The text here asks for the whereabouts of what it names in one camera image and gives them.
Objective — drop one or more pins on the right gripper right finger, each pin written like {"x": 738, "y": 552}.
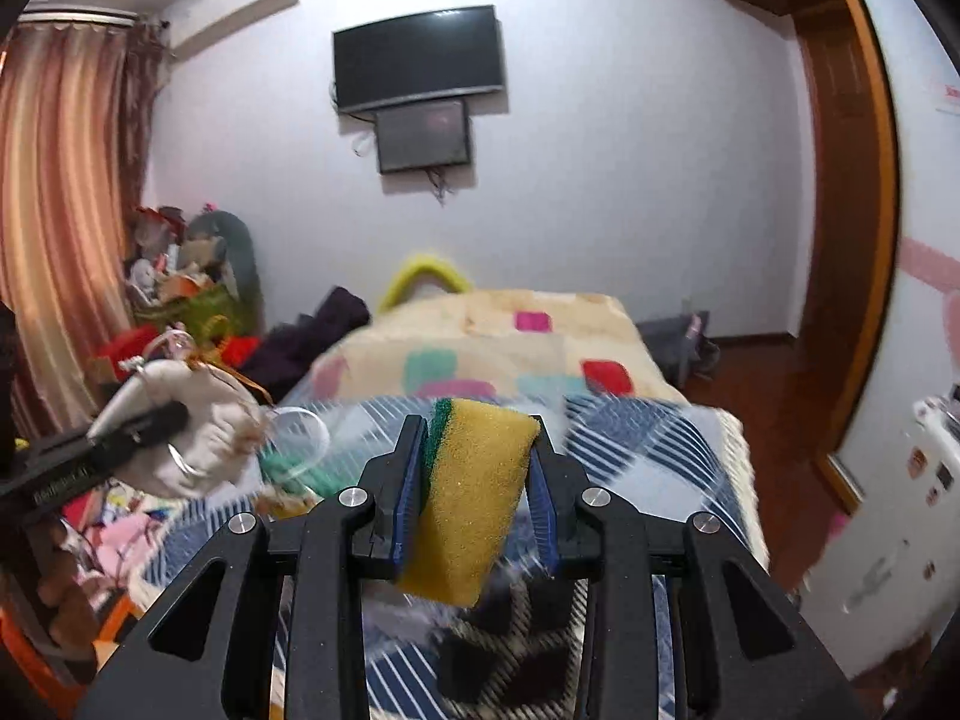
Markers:
{"x": 740, "y": 649}

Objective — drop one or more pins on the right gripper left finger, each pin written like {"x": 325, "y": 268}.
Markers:
{"x": 205, "y": 649}

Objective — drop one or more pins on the green striped cloth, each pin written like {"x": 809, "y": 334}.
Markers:
{"x": 294, "y": 476}

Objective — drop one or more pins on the floral yellow scrunchie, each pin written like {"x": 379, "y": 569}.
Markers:
{"x": 274, "y": 504}

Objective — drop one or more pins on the yellow green sponge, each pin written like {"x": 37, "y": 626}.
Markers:
{"x": 477, "y": 462}

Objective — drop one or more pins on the black patterned cloth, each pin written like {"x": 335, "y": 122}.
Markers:
{"x": 517, "y": 654}

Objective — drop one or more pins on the navy patterned tablecloth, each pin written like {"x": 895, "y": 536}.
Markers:
{"x": 668, "y": 459}

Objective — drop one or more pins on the clear plastic storage box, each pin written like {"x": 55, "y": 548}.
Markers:
{"x": 298, "y": 431}

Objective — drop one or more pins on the black clothes pile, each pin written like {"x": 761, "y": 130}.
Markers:
{"x": 285, "y": 355}

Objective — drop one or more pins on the grey bag on floor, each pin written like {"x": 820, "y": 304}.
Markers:
{"x": 680, "y": 348}

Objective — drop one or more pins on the beige patchwork blanket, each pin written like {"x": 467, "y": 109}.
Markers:
{"x": 488, "y": 344}

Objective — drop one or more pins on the white sliding wardrobe door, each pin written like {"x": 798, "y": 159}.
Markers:
{"x": 891, "y": 575}

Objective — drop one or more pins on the yellow curved pillow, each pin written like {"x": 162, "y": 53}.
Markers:
{"x": 421, "y": 269}

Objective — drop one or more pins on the white device with stickers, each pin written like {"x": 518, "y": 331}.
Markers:
{"x": 936, "y": 419}

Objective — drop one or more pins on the striped orange curtain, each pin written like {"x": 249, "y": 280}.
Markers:
{"x": 77, "y": 104}

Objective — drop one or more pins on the small wall monitor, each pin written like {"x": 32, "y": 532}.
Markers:
{"x": 422, "y": 136}

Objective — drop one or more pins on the wooden wardrobe frame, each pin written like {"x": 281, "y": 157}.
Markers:
{"x": 857, "y": 203}

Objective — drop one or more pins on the large wall television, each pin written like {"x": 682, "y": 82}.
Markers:
{"x": 438, "y": 54}

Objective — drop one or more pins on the wall air conditioner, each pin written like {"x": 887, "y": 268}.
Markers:
{"x": 197, "y": 25}

